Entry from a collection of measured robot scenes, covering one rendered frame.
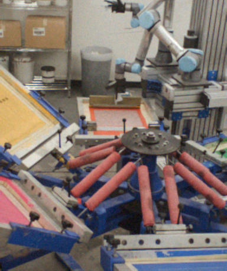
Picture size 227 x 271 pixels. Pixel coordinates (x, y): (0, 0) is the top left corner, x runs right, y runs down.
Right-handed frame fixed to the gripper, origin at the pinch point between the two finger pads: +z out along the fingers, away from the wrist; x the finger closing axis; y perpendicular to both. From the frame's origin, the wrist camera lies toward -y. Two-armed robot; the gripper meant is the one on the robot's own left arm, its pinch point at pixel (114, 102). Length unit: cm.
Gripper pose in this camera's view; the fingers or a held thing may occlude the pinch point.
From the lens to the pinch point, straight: 363.0
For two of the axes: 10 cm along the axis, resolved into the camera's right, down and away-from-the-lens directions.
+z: -0.6, 9.2, 3.9
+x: -1.2, -4.0, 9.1
